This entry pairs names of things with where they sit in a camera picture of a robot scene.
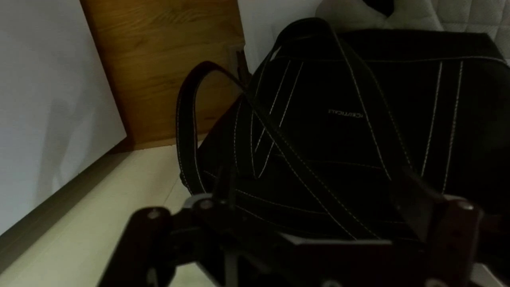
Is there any white plastic bin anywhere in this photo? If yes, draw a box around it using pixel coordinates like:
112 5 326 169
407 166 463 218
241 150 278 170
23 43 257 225
238 0 322 71

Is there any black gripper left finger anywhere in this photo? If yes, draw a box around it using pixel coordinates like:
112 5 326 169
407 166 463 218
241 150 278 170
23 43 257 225
98 193 300 287

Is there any large white paper sheet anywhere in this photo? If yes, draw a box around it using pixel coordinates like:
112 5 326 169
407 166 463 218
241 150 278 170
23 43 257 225
0 0 126 234

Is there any grey quilted cloth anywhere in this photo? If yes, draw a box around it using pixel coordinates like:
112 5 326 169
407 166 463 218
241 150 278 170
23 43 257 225
316 0 510 49

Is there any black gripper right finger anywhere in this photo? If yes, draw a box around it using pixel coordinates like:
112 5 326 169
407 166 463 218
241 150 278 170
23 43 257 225
391 170 509 287

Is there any black bag with white stitching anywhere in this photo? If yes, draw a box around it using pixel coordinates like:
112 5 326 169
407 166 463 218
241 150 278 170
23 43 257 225
176 17 510 239

